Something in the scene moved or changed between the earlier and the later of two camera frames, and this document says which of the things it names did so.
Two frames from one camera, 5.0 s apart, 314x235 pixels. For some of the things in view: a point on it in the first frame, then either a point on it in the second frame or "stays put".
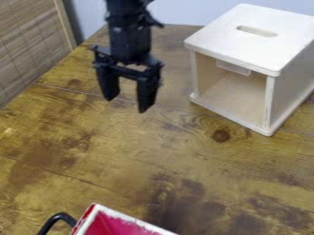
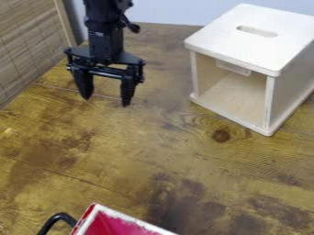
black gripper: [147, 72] -> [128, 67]
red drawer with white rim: [103, 220] stays put
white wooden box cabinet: [252, 67] stays put
